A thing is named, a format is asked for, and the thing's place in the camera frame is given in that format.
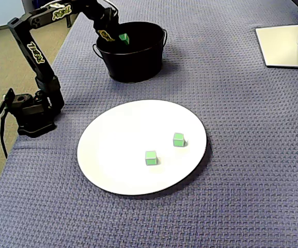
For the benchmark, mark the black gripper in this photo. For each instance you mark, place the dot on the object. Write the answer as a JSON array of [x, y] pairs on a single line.
[[105, 34]]

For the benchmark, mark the small green cube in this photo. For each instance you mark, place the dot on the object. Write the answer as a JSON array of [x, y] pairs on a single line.
[[124, 38], [151, 158], [178, 140]]

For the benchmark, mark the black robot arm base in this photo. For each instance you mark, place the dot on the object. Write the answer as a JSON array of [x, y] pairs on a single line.
[[35, 121]]

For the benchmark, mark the white round plate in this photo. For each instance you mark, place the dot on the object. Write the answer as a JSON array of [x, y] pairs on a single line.
[[125, 142]]

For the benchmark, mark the dark chair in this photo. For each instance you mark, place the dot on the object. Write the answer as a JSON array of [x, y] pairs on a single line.
[[68, 23]]

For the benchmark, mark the black metal bucket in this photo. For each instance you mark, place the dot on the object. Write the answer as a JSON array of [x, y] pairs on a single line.
[[130, 64]]

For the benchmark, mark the blue bin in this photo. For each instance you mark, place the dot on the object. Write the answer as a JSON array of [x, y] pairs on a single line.
[[38, 2]]

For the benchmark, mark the white board panel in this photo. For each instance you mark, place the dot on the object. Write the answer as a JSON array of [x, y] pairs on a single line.
[[1, 13]]

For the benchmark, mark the silver monitor stand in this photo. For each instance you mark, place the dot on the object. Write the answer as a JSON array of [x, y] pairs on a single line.
[[280, 46]]

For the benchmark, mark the blue waffle weave cloth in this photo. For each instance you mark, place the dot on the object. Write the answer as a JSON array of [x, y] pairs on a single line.
[[241, 155]]

